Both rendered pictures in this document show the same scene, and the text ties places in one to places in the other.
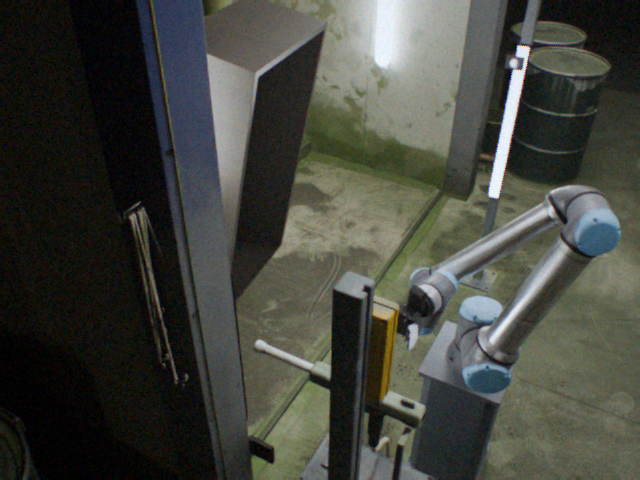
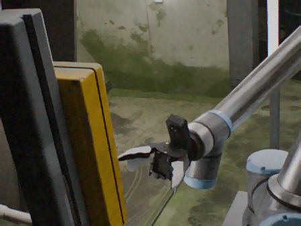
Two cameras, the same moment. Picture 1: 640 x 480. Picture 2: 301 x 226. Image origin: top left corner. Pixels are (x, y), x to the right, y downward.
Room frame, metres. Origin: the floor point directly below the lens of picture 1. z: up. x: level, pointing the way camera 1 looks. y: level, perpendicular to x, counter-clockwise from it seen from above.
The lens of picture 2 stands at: (0.27, -0.20, 1.76)
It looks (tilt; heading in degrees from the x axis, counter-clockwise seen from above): 27 degrees down; 5
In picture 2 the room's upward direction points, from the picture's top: 11 degrees counter-clockwise
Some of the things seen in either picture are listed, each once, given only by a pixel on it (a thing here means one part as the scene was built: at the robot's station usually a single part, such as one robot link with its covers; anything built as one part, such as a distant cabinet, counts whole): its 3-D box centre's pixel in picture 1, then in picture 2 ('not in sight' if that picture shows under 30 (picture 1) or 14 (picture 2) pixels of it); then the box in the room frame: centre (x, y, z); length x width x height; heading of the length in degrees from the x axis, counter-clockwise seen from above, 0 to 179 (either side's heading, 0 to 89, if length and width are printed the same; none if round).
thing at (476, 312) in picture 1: (479, 325); (271, 180); (1.51, -0.59, 0.83); 0.17 x 0.15 x 0.18; 174
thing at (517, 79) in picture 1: (508, 126); (273, 10); (2.71, -0.97, 1.02); 0.06 x 0.02 x 0.83; 61
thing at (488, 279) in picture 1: (477, 277); not in sight; (2.74, -0.99, 0.01); 0.20 x 0.20 x 0.01; 61
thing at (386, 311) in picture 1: (362, 348); (72, 152); (0.85, -0.10, 1.42); 0.12 x 0.06 x 0.26; 61
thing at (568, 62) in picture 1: (567, 62); not in sight; (4.06, -1.79, 0.86); 0.54 x 0.54 x 0.01
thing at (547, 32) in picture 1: (548, 34); not in sight; (4.70, -1.86, 0.86); 0.54 x 0.54 x 0.01
